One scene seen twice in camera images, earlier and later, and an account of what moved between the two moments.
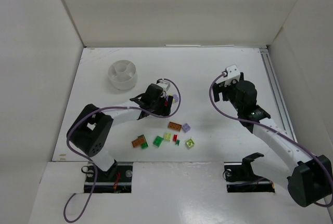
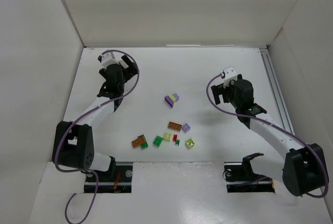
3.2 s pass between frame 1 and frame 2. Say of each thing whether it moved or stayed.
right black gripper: stayed
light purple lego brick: stayed
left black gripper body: moved
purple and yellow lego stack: stayed
